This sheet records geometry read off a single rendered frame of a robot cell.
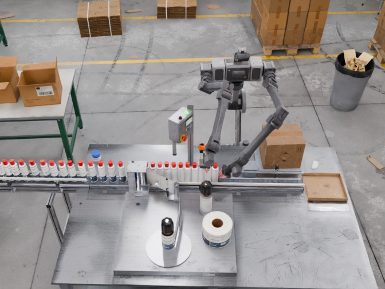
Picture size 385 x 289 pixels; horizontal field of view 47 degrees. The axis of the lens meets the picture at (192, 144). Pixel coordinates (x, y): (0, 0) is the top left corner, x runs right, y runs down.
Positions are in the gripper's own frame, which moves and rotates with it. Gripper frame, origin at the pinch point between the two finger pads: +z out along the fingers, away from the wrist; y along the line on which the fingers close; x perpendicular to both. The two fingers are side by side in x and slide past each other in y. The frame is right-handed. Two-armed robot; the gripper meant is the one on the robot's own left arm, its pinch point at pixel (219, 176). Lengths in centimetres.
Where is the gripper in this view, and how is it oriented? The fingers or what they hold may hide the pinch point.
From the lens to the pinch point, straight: 340.8
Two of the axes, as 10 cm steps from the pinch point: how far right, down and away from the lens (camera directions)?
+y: -0.2, 6.8, -7.4
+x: 7.7, 4.8, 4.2
